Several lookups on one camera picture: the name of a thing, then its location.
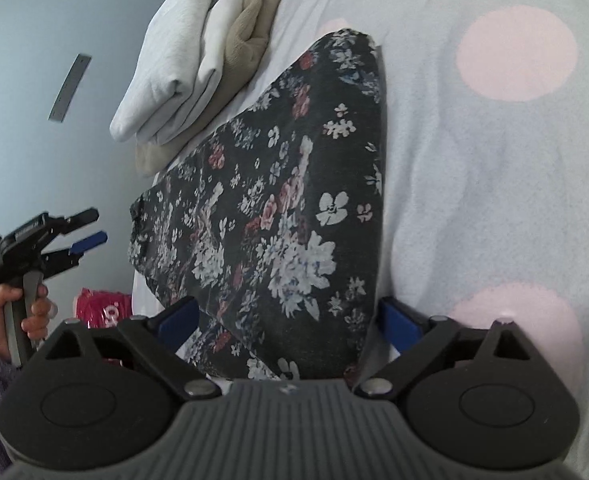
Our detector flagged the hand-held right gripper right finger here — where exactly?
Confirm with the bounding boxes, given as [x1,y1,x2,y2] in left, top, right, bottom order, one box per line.
[353,297,533,399]

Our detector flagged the dark floral garment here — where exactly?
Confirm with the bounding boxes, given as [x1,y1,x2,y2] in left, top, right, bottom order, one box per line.
[127,30,388,382]

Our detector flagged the red plastic bag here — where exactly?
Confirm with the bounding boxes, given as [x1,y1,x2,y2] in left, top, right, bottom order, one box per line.
[74,287,133,332]

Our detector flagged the grey strip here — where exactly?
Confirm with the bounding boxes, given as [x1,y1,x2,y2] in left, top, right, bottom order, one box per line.
[48,53,93,124]

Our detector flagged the beige folded cloth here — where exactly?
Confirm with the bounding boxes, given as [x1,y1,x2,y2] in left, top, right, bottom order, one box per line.
[134,0,290,177]

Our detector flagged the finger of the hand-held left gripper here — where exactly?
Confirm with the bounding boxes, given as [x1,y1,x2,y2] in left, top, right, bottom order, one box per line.
[42,231,109,269]
[49,207,100,237]

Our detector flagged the white folded cloth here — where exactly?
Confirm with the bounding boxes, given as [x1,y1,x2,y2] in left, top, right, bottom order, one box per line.
[109,0,256,144]

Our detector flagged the pink polka dot bed sheet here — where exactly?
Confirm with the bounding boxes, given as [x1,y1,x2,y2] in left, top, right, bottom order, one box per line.
[129,0,589,480]

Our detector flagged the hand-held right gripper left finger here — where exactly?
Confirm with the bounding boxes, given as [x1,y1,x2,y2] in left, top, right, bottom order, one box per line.
[44,296,221,401]

